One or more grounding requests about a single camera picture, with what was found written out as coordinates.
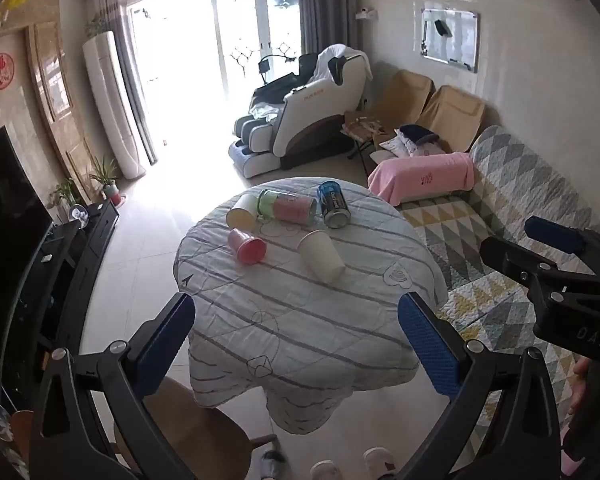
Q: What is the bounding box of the small folding side table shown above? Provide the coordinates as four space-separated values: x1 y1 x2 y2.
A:
340 112 386 176

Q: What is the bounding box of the blue black tin can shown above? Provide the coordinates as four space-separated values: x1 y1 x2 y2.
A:
316 181 351 229

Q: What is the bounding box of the black television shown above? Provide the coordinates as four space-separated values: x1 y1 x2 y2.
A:
0 127 52 324

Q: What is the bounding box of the white massage chair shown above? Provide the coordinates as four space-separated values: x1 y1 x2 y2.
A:
228 44 373 179

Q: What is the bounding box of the pink towel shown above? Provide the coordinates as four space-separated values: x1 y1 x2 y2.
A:
367 153 475 206

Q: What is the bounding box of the pink plastic cup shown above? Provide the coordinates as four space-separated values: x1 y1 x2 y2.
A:
227 229 266 266

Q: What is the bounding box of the brown sofa cushion right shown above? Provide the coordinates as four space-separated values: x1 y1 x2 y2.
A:
416 84 486 153

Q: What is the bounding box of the red round wall decoration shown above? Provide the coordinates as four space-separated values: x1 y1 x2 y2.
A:
0 52 16 91

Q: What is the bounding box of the pink green clear cup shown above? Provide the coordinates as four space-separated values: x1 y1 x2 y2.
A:
258 188 316 226

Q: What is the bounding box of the striped white table cloth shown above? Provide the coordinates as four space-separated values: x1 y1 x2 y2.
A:
173 182 448 434

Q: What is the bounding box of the white standing air conditioner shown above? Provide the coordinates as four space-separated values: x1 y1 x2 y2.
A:
83 32 145 180

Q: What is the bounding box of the wall whiteboard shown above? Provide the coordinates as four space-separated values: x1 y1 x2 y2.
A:
420 8 480 74

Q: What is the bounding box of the cream paper cup far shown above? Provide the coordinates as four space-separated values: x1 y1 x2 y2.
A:
225 193 259 232

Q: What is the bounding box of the black tv cabinet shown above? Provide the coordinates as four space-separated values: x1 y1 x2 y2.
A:
0 200 119 413

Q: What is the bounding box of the patterned quilt sofa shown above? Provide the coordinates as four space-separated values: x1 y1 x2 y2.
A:
396 123 600 480

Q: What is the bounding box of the brown sofa cushion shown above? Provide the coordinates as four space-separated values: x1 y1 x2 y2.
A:
416 84 486 153
367 70 434 131

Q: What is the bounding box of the grey curtain right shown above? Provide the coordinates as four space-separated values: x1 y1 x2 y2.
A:
299 0 358 54

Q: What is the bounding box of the wooden chair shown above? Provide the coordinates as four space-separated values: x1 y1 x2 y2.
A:
143 377 277 479

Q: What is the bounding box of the brown sofa cushion left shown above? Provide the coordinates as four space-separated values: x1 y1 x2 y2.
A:
367 70 434 131

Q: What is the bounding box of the potted plant red pot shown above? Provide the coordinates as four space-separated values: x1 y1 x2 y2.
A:
90 156 123 207

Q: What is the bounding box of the small desk fan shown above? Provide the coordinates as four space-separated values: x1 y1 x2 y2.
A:
69 204 90 229

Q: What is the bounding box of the white paper cup near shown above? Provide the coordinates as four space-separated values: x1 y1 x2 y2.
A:
298 230 346 284

